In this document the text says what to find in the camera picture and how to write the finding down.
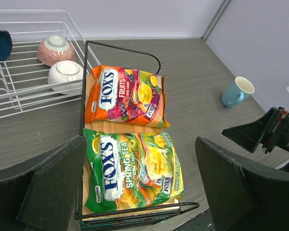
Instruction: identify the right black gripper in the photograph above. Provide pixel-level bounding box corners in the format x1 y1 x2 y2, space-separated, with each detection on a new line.
222 107 289 154

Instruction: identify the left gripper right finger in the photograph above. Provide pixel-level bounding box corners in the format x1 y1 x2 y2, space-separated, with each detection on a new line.
195 137 289 231

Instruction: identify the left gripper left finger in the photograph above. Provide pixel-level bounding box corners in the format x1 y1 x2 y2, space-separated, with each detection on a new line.
0 136 87 231

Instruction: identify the green Fox's candy bag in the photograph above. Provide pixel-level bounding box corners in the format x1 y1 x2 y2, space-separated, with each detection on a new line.
83 128 184 213

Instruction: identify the orange Fox's fruits candy bag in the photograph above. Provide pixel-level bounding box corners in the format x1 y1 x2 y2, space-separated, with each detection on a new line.
84 65 170 128

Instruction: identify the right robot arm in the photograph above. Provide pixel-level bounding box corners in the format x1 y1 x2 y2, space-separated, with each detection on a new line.
222 107 289 154

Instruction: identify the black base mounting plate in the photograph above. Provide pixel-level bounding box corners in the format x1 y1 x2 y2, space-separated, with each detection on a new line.
174 208 215 231

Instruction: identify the light blue mug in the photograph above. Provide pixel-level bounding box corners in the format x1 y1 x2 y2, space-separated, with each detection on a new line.
221 77 255 108

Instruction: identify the white cup in rack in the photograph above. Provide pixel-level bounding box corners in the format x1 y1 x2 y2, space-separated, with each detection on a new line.
47 60 83 95

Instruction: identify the pink ceramic bowl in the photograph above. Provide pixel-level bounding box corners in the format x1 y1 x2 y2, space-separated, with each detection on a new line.
37 36 76 67

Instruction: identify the dark blue plate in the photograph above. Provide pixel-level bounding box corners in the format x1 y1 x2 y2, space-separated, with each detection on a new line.
0 30 13 61

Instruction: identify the black wire wooden shelf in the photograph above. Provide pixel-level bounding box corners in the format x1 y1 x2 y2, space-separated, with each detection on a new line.
74 40 200 231

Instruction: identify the white wire dish rack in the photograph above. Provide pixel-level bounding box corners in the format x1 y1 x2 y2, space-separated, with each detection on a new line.
0 10 100 119

